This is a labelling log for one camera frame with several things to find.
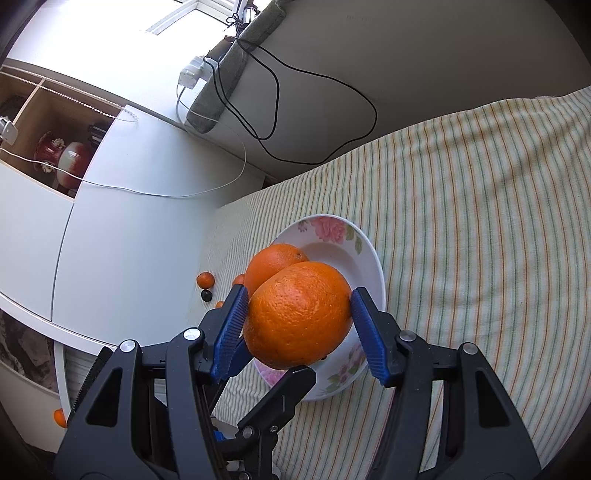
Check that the white power strip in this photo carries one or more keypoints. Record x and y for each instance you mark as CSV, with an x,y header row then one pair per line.
x,y
196,71

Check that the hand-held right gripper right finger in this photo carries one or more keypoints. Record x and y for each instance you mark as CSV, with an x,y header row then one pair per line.
x,y
369,332

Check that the grey windowsill cushion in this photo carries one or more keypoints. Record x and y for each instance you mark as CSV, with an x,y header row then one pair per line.
x,y
221,87

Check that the small tangerine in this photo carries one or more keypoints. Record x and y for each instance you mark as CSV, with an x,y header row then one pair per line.
x,y
59,417
238,279
206,279

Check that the large orange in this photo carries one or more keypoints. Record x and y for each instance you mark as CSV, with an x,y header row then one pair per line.
x,y
298,314
272,263

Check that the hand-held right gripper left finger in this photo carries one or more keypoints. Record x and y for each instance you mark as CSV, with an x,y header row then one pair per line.
x,y
228,332

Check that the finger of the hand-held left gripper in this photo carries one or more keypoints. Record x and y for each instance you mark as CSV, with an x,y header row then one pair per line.
x,y
281,397

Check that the white cabinet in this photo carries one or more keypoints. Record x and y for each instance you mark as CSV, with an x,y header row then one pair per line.
x,y
138,230

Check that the dark cherry tomato upper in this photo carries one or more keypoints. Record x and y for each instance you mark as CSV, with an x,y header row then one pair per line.
x,y
206,295

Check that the dark red vase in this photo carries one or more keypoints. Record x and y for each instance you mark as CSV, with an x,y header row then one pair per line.
x,y
50,150

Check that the red white vase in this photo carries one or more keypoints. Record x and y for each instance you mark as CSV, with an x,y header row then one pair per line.
x,y
74,161

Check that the floral white bowl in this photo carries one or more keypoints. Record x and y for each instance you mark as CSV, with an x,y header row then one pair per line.
x,y
332,258

